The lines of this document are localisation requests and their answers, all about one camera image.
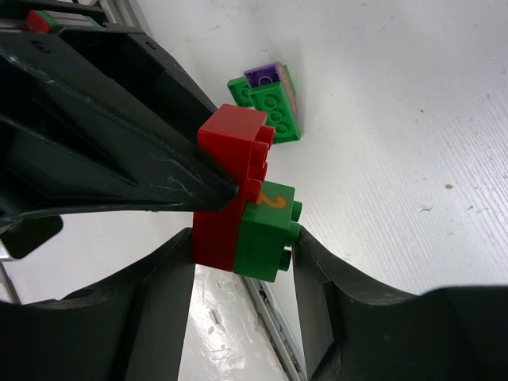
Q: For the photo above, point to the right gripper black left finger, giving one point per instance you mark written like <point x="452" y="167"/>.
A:
<point x="128" y="326"/>

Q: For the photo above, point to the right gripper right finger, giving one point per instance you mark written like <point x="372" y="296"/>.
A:
<point x="355" y="327"/>

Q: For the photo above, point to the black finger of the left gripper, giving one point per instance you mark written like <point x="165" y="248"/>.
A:
<point x="96" y="120"/>

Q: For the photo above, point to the red green lego stack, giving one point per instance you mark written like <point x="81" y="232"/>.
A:
<point x="254" y="234"/>

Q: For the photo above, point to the green purple lego plate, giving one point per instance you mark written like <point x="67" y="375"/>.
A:
<point x="270" y="89"/>

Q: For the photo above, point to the aluminium rail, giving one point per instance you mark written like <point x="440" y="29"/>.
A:
<point x="277" y="328"/>

